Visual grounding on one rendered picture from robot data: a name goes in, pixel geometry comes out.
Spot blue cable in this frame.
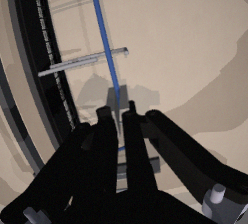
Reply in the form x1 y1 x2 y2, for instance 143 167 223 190
93 0 120 106

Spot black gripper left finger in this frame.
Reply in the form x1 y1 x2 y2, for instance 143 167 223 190
0 87 120 224

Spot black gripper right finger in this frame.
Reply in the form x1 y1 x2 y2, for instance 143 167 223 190
119 85 248 224

